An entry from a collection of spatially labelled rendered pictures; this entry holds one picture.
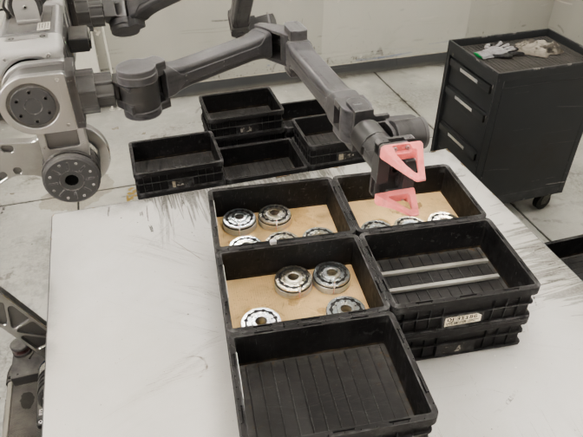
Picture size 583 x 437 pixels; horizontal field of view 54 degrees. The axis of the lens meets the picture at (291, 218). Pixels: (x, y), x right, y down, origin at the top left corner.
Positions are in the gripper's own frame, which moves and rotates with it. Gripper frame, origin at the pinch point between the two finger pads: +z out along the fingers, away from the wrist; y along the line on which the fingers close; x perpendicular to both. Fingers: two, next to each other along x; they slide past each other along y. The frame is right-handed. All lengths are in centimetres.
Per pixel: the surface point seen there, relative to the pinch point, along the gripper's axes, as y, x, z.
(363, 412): 62, 0, -5
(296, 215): 62, -7, -79
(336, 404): 62, 5, -9
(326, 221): 62, -15, -73
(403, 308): 52, -17, -23
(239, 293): 62, 19, -49
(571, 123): 85, -173, -146
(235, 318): 62, 21, -41
